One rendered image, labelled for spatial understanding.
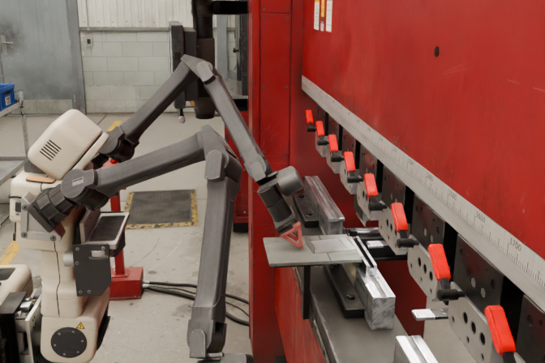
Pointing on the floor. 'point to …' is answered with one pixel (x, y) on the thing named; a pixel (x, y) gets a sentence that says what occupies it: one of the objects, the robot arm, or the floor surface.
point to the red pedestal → (127, 278)
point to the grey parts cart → (8, 164)
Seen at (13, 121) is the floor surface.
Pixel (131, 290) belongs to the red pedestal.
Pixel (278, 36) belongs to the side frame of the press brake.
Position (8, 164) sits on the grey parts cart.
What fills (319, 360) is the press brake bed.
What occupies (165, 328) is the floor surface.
